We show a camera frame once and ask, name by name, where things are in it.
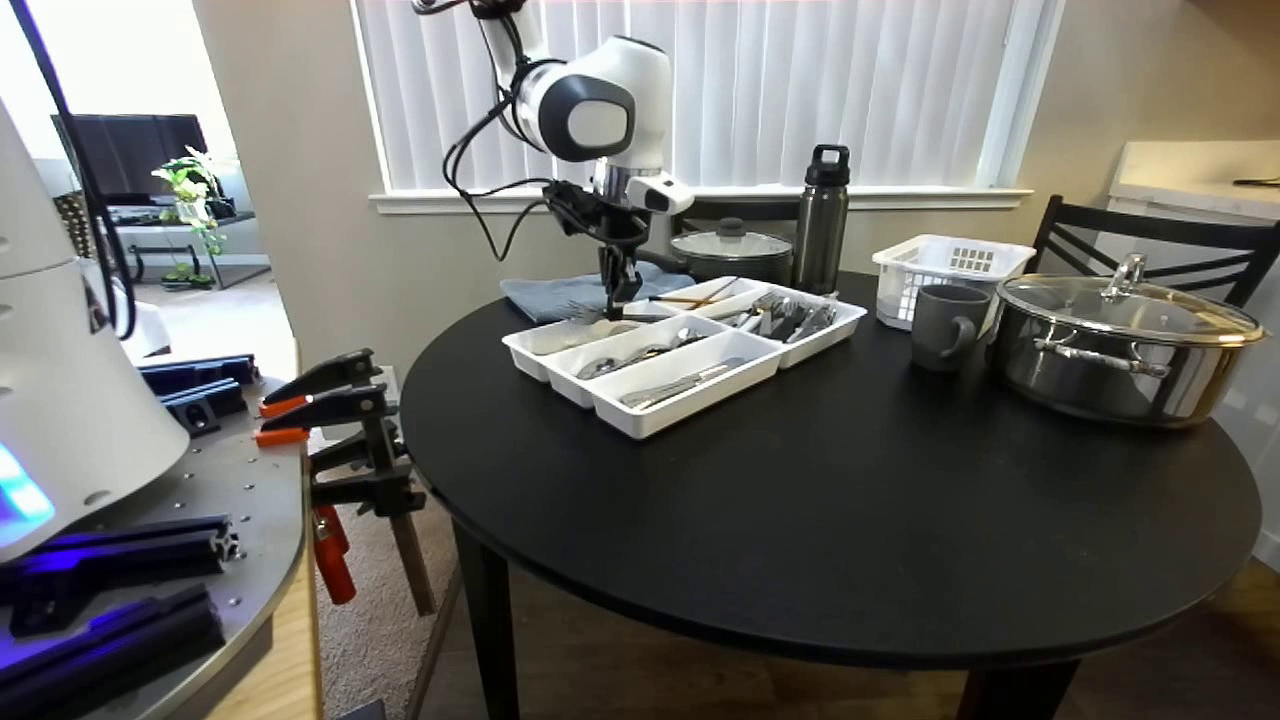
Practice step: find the black wooden chair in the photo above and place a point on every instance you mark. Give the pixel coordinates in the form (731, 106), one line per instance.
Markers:
(1208, 258)

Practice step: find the blue folded cloth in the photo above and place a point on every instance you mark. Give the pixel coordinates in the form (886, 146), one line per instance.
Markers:
(560, 297)

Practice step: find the white plastic basket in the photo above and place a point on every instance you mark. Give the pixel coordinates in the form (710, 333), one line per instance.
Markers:
(930, 258)

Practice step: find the green potted plant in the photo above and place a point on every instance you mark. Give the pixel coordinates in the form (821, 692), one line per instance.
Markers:
(192, 202)

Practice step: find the black television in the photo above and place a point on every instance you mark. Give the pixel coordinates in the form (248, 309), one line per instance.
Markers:
(128, 148)

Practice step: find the grey ceramic mug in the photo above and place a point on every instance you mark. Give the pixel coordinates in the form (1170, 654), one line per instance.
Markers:
(949, 324)

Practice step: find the steel pot with lid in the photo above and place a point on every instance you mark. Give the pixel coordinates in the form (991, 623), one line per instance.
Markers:
(1119, 348)

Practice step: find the white cutlery tray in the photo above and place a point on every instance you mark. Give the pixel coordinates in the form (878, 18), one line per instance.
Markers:
(682, 354)

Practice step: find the orange black clamp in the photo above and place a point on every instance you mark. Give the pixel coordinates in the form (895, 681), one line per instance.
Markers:
(333, 388)
(384, 492)

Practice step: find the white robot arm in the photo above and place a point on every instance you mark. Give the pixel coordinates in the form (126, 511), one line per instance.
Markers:
(605, 109)

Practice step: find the white robot base cone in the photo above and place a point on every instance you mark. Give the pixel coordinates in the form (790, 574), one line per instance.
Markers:
(78, 425)

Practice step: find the dark steel water bottle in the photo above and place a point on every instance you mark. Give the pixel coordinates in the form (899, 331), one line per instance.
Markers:
(821, 216)

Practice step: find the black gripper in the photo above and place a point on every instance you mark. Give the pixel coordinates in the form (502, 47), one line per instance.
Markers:
(614, 228)

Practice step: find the round black table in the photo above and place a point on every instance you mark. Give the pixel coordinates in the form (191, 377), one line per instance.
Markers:
(848, 514)

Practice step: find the grey pot lid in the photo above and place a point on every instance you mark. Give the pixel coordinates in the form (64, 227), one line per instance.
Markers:
(731, 243)

